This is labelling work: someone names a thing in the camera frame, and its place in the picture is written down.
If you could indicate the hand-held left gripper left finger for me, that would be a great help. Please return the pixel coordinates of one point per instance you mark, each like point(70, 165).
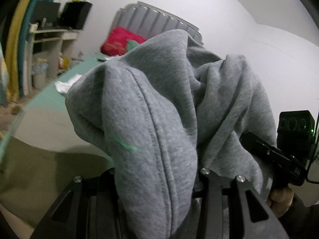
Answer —
point(104, 204)

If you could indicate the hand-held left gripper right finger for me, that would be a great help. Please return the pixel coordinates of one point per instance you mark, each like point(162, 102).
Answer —
point(214, 204)

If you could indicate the grey printed hoodie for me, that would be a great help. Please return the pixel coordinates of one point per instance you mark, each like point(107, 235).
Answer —
point(149, 104)

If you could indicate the person's right forearm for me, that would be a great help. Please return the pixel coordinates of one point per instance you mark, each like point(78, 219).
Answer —
point(301, 219)

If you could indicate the person's right hand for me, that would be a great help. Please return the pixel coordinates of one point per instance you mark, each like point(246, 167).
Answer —
point(281, 200)

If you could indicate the white crumpled cloth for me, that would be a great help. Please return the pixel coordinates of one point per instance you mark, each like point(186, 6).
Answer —
point(64, 84)

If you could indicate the white waste bin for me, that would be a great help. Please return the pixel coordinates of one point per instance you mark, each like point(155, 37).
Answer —
point(39, 76)

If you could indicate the yellow bag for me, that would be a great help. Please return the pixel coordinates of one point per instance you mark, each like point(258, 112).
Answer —
point(64, 63)

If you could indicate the green pillow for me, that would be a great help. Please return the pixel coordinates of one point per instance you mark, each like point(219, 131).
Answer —
point(133, 45)

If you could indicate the red patterned pillow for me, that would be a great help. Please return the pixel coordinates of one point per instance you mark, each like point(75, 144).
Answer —
point(119, 41)

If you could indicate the white computer desk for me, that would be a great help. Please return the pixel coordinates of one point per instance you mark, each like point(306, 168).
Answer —
point(56, 33)

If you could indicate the grey padded headboard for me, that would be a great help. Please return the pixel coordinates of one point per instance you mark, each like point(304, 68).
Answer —
point(159, 20)

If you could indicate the yellow curtain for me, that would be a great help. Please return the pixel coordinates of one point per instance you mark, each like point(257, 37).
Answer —
point(15, 42)

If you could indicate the black computer tower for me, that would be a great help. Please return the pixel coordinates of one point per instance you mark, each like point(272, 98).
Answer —
point(76, 16)

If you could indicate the black computer monitor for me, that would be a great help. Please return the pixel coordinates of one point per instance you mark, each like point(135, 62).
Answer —
point(47, 13)

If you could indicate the teal curtain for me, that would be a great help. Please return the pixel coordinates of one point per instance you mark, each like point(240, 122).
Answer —
point(32, 7)

